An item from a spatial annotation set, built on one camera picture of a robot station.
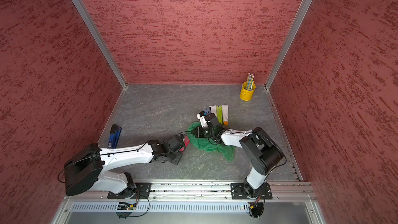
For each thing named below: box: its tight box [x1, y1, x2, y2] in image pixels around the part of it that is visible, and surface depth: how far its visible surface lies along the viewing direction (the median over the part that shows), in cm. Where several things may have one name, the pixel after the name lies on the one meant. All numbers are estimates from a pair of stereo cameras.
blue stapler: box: [107, 123, 122, 149], surface depth 93 cm
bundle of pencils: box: [246, 72, 255, 91], surface depth 108 cm
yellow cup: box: [239, 80, 257, 102], surface depth 109 cm
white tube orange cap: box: [221, 104, 229, 126], surface depth 105 cm
